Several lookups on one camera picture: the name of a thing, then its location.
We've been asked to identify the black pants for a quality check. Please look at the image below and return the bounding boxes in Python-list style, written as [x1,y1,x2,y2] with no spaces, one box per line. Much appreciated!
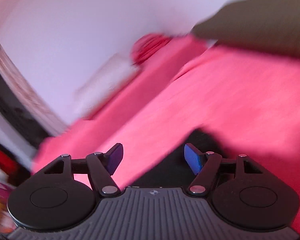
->
[130,128,226,187]

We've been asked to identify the hanging clothes pile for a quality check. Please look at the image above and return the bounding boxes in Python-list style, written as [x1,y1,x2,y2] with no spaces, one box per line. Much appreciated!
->
[0,144,31,233]

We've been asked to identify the dark window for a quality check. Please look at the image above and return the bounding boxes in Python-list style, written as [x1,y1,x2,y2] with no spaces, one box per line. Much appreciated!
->
[0,75,50,149]

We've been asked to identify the pink bed blanket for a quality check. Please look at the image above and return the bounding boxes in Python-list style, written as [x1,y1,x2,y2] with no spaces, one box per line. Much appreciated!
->
[31,33,300,235]

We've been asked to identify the white pillow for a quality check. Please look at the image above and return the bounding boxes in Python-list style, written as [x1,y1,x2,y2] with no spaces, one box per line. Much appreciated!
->
[73,54,141,118]

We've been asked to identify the floral beige curtain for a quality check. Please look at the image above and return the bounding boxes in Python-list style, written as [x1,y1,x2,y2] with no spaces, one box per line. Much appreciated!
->
[0,44,67,136]

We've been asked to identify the red folded cloth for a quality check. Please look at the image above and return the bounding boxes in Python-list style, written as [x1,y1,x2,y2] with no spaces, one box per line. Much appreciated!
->
[130,33,172,65]

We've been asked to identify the brown wooden headboard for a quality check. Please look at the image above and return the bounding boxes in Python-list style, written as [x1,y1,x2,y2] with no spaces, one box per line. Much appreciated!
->
[191,0,300,57]

